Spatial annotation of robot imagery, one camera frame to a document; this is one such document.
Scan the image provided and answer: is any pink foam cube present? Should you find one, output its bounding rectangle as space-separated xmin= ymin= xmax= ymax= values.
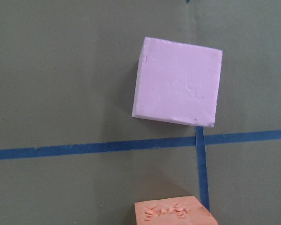
xmin=132 ymin=37 xmax=222 ymax=127

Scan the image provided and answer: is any orange foam cube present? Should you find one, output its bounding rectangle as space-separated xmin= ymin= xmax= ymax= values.
xmin=134 ymin=196 xmax=218 ymax=225

